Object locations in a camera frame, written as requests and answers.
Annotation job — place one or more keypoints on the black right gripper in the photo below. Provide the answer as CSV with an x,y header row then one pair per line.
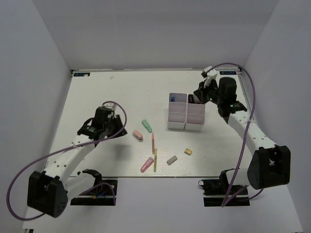
x,y
198,94

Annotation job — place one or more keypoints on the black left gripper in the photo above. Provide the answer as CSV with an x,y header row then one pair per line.
x,y
118,123

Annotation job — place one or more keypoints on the black pink highlighter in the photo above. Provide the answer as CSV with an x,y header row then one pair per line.
x,y
192,99

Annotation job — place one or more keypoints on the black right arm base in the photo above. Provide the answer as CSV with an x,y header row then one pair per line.
x,y
214,191

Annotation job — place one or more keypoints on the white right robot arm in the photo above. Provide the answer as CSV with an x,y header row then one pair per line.
x,y
270,164

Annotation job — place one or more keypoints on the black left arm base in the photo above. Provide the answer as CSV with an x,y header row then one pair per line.
x,y
103,193

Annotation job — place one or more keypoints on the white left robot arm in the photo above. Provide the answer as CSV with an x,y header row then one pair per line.
x,y
50,191

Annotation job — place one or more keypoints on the white right organizer tray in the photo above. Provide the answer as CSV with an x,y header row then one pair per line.
x,y
195,117

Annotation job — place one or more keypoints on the white organizer tray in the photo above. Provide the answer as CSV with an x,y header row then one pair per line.
x,y
195,117
177,111

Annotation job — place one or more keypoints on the pink mini stapler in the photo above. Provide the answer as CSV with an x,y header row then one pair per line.
x,y
136,134

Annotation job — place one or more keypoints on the white left organizer tray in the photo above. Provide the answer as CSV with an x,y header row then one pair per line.
x,y
177,111

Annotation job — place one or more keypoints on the mint green correction tape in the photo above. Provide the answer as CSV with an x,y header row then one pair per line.
x,y
147,126

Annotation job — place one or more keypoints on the right blue table label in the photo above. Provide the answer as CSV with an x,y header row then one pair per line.
x,y
227,73

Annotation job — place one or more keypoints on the blue table label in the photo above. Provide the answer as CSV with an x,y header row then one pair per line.
x,y
227,73
81,74

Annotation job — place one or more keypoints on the orange pink pen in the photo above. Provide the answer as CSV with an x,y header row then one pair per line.
x,y
153,143

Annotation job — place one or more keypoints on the yellow pen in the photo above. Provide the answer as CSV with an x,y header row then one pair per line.
x,y
155,159

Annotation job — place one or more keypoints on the pink highlighter pen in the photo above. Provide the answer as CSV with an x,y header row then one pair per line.
x,y
147,164

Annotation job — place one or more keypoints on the left blue table label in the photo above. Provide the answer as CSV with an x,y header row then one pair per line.
x,y
81,74

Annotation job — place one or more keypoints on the grey eraser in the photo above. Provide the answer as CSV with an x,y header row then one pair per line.
x,y
171,160

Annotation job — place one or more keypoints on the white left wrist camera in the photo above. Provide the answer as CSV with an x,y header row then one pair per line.
x,y
109,108

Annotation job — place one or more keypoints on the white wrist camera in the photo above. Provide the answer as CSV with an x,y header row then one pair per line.
x,y
209,74
109,108

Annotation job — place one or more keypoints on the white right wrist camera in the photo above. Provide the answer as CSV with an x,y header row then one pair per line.
x,y
209,74

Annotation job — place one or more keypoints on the aluminium table edge rail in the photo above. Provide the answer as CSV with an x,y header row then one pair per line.
x,y
249,96

